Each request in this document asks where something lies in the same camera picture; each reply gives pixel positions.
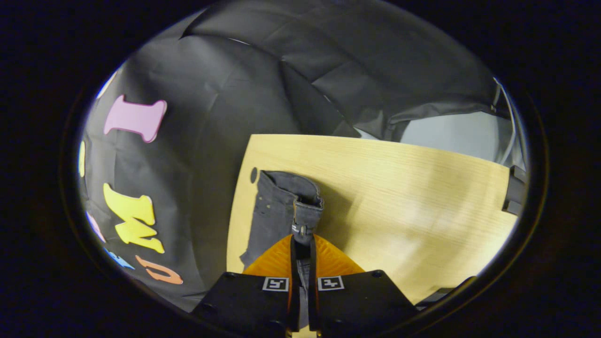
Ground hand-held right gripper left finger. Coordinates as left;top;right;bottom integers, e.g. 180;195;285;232
190;234;301;338

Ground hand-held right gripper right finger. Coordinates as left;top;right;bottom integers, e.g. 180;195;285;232
308;234;418;338

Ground black jeans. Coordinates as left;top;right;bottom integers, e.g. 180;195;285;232
239;170;325;329

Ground black backdrop cloth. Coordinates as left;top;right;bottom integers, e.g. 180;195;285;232
77;0;512;313

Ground black clamp block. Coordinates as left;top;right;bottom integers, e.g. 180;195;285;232
501;164;529;216

